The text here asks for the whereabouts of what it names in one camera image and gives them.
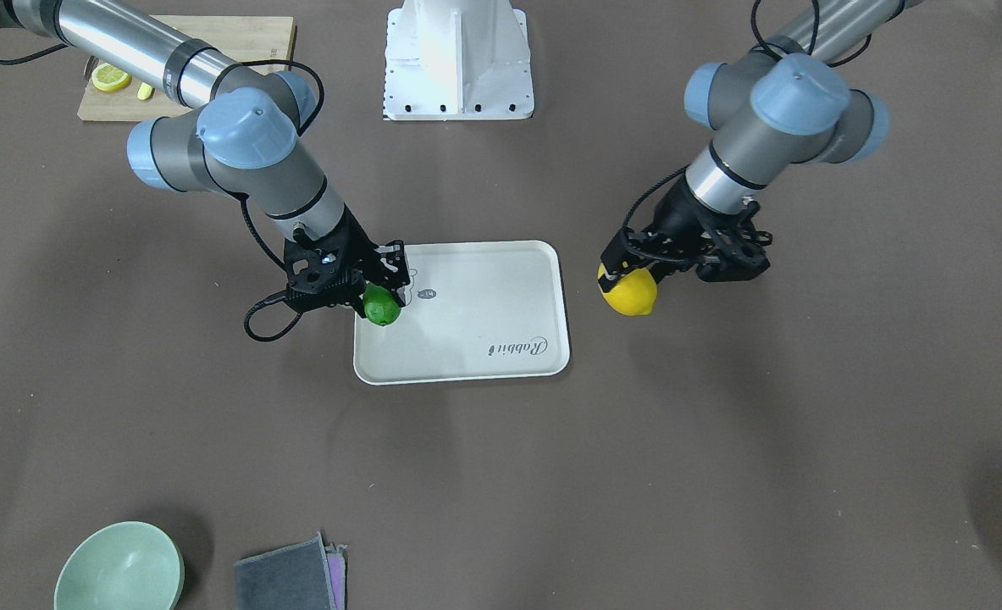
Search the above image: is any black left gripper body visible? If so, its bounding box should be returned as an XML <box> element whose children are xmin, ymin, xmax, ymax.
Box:
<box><xmin>623</xmin><ymin>174</ymin><xmax>774</xmax><ymax>283</ymax></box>

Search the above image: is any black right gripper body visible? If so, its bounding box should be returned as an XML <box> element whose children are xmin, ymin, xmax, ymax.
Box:
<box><xmin>285</xmin><ymin>208</ymin><xmax>382</xmax><ymax>310</ymax></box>

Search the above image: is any green lime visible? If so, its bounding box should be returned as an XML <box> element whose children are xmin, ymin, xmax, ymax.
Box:
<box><xmin>362</xmin><ymin>283</ymin><xmax>402</xmax><ymax>327</ymax></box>

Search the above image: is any yellow lemon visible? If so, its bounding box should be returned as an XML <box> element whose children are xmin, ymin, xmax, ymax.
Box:
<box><xmin>596</xmin><ymin>263</ymin><xmax>658</xmax><ymax>317</ymax></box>

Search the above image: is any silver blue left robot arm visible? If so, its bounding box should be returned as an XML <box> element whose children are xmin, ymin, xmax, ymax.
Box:
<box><xmin>596</xmin><ymin>1</ymin><xmax>912</xmax><ymax>310</ymax></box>

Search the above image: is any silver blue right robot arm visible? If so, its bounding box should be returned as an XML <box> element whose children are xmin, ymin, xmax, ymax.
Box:
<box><xmin>0</xmin><ymin>1</ymin><xmax>409</xmax><ymax>315</ymax></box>

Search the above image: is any white rabbit tray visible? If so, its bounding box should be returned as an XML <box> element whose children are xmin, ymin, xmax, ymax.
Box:
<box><xmin>352</xmin><ymin>240</ymin><xmax>571</xmax><ymax>385</ymax></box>

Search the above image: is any bamboo cutting board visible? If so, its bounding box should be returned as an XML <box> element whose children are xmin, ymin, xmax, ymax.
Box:
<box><xmin>77</xmin><ymin>14</ymin><xmax>296</xmax><ymax>123</ymax></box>

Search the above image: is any yellow plastic knife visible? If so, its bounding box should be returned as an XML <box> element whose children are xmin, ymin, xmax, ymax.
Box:
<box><xmin>136</xmin><ymin>82</ymin><xmax>155</xmax><ymax>102</ymax></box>

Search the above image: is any purple cloth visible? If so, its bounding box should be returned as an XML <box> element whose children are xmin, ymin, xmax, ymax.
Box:
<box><xmin>324</xmin><ymin>545</ymin><xmax>348</xmax><ymax>610</ymax></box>

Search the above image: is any grey folded cloth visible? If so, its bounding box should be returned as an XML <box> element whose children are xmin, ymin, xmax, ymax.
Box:
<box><xmin>234</xmin><ymin>534</ymin><xmax>335</xmax><ymax>609</ymax></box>

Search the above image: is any green ceramic bowl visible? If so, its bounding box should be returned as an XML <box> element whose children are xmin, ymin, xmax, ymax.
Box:
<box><xmin>53</xmin><ymin>521</ymin><xmax>185</xmax><ymax>609</ymax></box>

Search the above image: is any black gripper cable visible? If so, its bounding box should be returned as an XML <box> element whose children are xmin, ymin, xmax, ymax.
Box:
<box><xmin>238</xmin><ymin>59</ymin><xmax>325</xmax><ymax>343</ymax></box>

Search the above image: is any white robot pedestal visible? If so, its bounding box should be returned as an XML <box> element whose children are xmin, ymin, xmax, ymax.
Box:
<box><xmin>382</xmin><ymin>1</ymin><xmax>535</xmax><ymax>121</ymax></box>

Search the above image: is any lemon slice near handle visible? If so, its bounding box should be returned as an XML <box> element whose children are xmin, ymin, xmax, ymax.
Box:
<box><xmin>89</xmin><ymin>62</ymin><xmax>132</xmax><ymax>93</ymax></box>

